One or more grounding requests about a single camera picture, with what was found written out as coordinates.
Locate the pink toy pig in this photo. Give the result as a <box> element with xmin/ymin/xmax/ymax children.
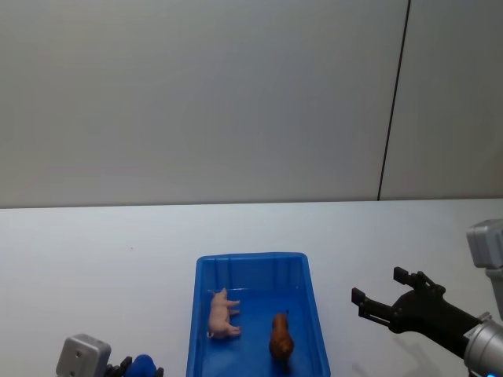
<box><xmin>207</xmin><ymin>287</ymin><xmax>242</xmax><ymax>340</ymax></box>

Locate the blue plastic bin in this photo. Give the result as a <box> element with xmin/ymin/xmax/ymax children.
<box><xmin>185</xmin><ymin>251</ymin><xmax>332</xmax><ymax>377</ymax></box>

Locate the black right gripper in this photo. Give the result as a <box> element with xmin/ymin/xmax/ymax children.
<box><xmin>351</xmin><ymin>266</ymin><xmax>484</xmax><ymax>359</ymax></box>

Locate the blue toy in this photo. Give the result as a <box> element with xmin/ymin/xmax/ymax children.
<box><xmin>127</xmin><ymin>353</ymin><xmax>157</xmax><ymax>377</ymax></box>

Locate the brown toy animal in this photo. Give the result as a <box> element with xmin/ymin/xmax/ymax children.
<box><xmin>269</xmin><ymin>309</ymin><xmax>296</xmax><ymax>363</ymax></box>

